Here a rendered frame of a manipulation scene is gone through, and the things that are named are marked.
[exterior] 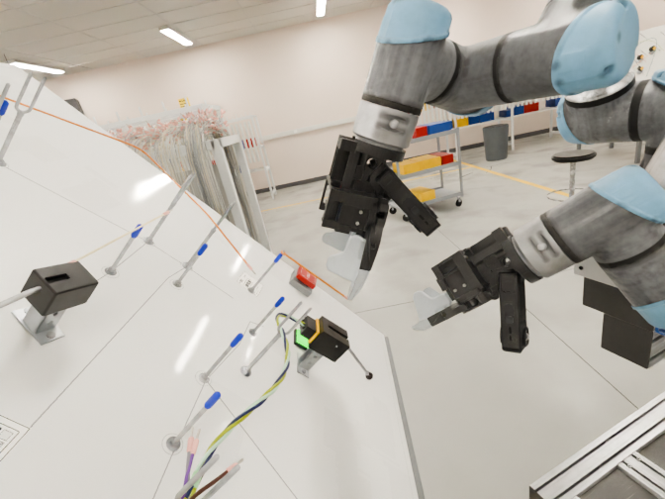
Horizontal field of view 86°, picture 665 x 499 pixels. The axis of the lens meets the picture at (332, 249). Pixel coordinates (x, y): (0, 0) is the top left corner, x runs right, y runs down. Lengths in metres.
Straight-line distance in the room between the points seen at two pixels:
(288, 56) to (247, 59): 0.88
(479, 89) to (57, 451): 0.55
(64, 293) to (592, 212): 0.55
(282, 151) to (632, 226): 8.40
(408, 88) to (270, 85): 8.33
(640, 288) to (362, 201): 0.34
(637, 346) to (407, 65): 0.74
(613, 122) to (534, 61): 0.50
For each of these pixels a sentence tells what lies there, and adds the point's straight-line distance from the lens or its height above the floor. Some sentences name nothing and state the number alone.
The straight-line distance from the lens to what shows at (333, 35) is 8.83.
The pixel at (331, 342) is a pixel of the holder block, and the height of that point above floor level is 1.11.
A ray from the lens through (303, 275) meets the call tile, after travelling 0.81.
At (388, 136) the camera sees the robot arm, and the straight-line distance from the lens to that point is 0.44.
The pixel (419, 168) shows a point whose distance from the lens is 4.59.
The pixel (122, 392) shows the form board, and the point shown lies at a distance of 0.45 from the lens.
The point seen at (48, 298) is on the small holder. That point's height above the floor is 1.34.
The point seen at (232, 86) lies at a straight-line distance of 8.86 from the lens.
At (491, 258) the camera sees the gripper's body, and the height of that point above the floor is 1.21.
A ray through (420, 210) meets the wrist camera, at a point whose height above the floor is 1.30.
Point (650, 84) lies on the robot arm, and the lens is 0.94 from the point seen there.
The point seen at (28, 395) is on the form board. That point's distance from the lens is 0.43.
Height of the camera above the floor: 1.44
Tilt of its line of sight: 21 degrees down
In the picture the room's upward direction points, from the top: 12 degrees counter-clockwise
